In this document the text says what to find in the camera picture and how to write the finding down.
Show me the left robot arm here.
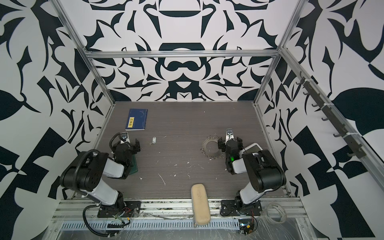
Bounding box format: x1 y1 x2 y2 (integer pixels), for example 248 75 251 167
60 132 141 210

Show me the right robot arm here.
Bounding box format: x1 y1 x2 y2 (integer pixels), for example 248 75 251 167
218 137 287 215

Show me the green plastic card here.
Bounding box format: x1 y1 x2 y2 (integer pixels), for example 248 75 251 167
129 155 138 175

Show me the white digital timer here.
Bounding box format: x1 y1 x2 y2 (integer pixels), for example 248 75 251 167
243 143 263 154

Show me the blue booklet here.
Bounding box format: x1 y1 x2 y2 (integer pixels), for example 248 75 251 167
125 109 148 131

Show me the beige eyeglass case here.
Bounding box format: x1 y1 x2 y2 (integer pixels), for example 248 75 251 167
191 184 211 226

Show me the small circuit board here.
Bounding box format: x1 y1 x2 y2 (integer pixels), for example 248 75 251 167
239 218 258 235

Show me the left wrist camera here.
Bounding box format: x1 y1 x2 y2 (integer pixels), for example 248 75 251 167
119 132 130 144

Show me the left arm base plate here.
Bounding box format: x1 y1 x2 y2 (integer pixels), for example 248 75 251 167
97 201 142 218

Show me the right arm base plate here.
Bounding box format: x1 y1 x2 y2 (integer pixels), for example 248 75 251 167
220 200 263 217

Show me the white coiled cable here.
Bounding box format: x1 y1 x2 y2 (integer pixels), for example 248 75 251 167
265 202 288 225

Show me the white cable duct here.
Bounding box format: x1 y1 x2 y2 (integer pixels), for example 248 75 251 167
61 219 240 231

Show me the wall hook rail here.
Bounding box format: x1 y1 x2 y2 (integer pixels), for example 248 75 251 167
297 74 367 159

